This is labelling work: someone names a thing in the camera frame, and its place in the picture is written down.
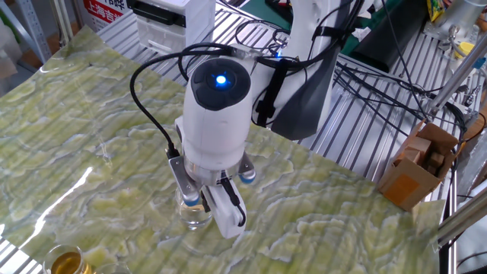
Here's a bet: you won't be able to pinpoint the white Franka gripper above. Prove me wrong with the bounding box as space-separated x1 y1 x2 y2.
173 116 247 240

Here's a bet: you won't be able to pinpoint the clear water glass beaker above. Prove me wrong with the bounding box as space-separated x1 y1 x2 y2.
175 185 213 231

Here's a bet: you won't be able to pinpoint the amber liquid glass beaker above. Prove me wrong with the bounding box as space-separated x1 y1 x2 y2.
42 244 96 274

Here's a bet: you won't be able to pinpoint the green marble pattern mat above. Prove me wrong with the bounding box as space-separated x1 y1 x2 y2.
0 25 446 274

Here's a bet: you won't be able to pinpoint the brown cardboard box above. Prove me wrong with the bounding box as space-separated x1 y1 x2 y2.
376 120 460 212

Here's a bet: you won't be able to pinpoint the large wooden block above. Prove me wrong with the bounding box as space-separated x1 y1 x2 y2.
395 135 433 165

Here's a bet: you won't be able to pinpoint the green board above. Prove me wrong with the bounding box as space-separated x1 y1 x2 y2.
240 0 294 22

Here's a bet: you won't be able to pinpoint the small wooden block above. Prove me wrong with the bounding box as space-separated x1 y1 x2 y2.
425 151 445 171

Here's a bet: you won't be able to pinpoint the white box red label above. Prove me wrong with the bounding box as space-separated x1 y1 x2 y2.
78 0 132 33

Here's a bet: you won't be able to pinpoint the black bag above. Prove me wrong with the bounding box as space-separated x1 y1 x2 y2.
349 0 429 73

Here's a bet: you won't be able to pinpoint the grey metal shelf upright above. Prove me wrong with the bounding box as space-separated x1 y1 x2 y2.
14 0 53 64

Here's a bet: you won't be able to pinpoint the yellow plastic item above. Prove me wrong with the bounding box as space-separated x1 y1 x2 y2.
454 40 476 60

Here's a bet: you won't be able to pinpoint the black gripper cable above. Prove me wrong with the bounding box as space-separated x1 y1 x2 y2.
219 177 247 228

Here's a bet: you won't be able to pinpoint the silver wrist camera blue caps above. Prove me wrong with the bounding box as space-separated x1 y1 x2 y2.
168 151 256 207

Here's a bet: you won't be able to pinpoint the black camera cable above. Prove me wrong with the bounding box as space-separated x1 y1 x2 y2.
129 42 234 160

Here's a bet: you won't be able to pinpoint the black velcro strap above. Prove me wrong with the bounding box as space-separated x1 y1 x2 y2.
255 59 290 129

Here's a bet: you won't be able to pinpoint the white drawer box black handle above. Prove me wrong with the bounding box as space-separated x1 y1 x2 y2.
127 0 217 62

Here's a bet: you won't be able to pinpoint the aluminium frame bar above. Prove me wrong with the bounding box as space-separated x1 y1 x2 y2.
437 197 487 244

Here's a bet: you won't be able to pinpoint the aluminium frame post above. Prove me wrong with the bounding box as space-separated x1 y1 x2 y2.
425 43 487 115

